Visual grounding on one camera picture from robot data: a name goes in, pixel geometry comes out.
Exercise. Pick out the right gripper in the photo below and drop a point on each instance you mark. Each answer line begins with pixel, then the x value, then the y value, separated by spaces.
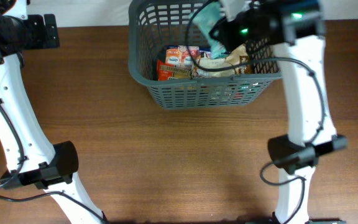
pixel 220 33

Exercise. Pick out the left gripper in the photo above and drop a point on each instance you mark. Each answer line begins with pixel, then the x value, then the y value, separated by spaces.
pixel 37 25

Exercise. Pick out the brown white snack bag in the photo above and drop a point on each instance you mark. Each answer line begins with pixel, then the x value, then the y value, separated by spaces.
pixel 237 56

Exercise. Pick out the light green packet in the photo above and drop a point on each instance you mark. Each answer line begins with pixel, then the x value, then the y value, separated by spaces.
pixel 205 20

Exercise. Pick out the colourful tissue multipack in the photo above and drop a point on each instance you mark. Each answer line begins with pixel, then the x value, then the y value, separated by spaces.
pixel 180 56

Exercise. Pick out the orange spaghetti pasta packet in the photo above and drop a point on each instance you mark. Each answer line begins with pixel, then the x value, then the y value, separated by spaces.
pixel 168 71

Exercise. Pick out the grey plastic shopping basket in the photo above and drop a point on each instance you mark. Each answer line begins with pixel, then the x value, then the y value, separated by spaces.
pixel 153 25

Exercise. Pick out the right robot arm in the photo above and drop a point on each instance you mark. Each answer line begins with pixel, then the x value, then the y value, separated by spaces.
pixel 296 33

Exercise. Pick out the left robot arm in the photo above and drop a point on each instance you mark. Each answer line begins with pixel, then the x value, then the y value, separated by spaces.
pixel 31 159

